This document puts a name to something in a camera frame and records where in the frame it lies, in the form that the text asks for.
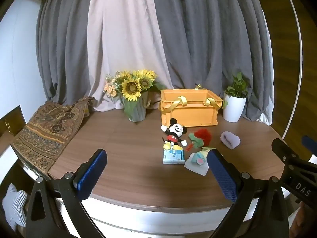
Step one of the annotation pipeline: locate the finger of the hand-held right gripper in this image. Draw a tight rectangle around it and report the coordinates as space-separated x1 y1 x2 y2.
302 136 317 156
271 138 300 165

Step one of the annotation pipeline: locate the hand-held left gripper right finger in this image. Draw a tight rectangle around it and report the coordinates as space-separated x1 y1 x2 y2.
207 148 289 238

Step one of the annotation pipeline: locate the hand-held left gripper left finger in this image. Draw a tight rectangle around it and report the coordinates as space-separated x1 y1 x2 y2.
26 148 107 238

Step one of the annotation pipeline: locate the grey cloth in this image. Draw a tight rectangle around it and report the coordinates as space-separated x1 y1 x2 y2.
184 153 210 176

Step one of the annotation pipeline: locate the green frog plush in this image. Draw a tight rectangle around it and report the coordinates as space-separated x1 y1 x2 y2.
190 147 216 165

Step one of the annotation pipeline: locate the red fluffy strawberry plush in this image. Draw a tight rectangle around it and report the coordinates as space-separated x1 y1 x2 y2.
188 130 212 147

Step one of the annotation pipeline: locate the mouse plush toy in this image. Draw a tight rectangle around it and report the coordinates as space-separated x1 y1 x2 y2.
160 118 188 150

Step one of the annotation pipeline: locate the orange plastic crate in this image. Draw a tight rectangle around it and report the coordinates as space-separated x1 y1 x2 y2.
160 84 223 127

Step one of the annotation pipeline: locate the white plant pot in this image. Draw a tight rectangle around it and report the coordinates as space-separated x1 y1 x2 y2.
222 92 247 123

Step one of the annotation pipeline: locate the brown patterned cloth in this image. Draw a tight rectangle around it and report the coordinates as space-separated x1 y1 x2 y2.
12 96 96 179

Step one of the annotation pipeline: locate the green leafy plant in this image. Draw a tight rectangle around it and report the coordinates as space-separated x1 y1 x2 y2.
222 72 253 109

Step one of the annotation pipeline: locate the grey ribbed vase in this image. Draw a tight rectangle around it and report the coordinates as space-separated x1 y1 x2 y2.
121 91 151 122

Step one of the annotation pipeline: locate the white striped cloth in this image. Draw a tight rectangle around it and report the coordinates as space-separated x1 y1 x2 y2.
2 183 28 231

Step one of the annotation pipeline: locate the artificial sunflower bouquet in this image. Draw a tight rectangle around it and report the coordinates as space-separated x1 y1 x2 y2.
103 69 167 119

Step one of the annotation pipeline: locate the grey curtain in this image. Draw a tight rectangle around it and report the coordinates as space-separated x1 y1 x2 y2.
36 0 104 105
149 0 274 125

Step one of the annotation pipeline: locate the pale pink curtain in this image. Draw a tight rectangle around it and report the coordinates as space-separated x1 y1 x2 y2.
87 0 174 112

